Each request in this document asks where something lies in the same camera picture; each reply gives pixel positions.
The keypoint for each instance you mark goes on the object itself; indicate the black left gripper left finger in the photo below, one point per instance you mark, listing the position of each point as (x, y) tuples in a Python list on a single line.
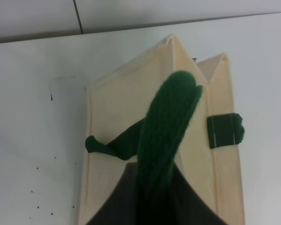
[(121, 206)]

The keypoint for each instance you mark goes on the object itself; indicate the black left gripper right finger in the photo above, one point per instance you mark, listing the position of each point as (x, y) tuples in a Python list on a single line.
[(187, 207)]

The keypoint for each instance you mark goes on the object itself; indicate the cream linen bag green handles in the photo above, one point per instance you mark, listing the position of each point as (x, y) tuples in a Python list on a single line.
[(120, 99)]

